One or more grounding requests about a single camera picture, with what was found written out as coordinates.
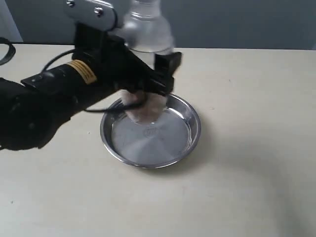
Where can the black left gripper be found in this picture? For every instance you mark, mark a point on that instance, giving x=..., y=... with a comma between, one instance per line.
x=114, y=64

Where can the clear plastic shaker bottle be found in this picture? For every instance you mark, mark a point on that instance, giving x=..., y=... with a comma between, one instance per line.
x=146, y=33

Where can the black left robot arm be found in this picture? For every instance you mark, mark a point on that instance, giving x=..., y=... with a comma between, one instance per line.
x=32, y=110

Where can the round stainless steel plate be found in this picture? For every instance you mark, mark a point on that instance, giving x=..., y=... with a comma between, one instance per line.
x=156, y=145

